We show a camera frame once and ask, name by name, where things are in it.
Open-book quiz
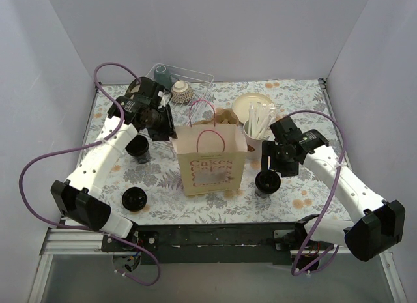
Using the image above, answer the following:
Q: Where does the floral table mat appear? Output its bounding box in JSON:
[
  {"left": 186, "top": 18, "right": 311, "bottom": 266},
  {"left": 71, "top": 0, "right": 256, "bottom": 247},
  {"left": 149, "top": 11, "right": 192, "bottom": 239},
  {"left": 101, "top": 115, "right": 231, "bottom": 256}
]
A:
[{"left": 63, "top": 79, "right": 364, "bottom": 225}]

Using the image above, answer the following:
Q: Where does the white straw holder cup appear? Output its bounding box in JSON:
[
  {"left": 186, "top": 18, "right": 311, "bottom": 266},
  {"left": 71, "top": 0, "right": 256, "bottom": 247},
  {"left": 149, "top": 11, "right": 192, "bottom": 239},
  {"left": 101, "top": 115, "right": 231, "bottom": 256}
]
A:
[{"left": 243, "top": 102, "right": 277, "bottom": 160}]

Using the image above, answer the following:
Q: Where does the black rimmed cream plate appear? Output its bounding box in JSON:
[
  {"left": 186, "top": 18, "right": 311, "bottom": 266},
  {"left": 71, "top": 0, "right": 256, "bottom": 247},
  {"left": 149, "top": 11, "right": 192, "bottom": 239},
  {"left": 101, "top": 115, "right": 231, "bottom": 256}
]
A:
[{"left": 125, "top": 79, "right": 140, "bottom": 98}]

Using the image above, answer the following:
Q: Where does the cream round plate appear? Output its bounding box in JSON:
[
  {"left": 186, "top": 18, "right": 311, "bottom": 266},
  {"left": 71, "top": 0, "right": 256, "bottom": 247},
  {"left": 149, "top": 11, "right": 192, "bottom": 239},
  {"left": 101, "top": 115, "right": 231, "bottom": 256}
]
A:
[{"left": 232, "top": 93, "right": 273, "bottom": 124}]

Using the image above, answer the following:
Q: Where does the black mounting rail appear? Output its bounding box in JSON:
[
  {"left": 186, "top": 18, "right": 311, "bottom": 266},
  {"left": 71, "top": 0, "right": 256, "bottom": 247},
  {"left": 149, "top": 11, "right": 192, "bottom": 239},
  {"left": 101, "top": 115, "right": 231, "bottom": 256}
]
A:
[{"left": 100, "top": 223, "right": 326, "bottom": 267}]

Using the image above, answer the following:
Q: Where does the patterned ceramic bowl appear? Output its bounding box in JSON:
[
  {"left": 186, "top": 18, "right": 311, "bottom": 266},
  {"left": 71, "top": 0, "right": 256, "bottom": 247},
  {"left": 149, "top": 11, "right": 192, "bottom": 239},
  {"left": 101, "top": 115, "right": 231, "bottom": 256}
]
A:
[{"left": 171, "top": 80, "right": 194, "bottom": 104}]

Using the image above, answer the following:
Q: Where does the grey blue mug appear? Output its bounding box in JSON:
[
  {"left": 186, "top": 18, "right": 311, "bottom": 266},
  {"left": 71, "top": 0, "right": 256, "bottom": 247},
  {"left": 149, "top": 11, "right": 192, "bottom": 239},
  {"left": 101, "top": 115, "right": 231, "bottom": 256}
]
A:
[{"left": 154, "top": 65, "right": 173, "bottom": 91}]

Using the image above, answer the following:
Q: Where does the pink paper gift bag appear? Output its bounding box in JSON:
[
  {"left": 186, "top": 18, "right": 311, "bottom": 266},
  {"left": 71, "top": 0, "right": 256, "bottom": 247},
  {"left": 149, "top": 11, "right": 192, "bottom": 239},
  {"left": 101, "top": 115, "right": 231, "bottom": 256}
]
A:
[{"left": 171, "top": 100, "right": 248, "bottom": 197}]

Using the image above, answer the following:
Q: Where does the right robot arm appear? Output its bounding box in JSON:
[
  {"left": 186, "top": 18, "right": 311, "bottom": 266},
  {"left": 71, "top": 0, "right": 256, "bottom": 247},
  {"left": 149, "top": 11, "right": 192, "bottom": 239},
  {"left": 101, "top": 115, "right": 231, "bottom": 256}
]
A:
[{"left": 255, "top": 117, "right": 405, "bottom": 261}]

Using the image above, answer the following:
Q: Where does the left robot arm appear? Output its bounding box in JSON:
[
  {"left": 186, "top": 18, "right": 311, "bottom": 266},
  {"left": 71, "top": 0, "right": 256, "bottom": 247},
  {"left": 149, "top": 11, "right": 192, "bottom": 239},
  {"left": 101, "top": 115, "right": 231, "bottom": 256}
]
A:
[{"left": 51, "top": 77, "right": 177, "bottom": 251}]

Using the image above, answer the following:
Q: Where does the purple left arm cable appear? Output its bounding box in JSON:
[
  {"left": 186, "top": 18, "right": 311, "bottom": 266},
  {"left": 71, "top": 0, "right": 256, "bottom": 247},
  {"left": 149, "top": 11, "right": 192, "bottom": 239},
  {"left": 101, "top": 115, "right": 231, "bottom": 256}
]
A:
[{"left": 18, "top": 62, "right": 162, "bottom": 287}]

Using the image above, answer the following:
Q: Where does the white wire dish rack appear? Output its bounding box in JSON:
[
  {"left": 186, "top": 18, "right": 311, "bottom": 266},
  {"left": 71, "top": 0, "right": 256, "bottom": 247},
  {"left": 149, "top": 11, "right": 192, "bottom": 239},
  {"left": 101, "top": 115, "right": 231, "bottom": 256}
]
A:
[{"left": 146, "top": 63, "right": 214, "bottom": 125}]

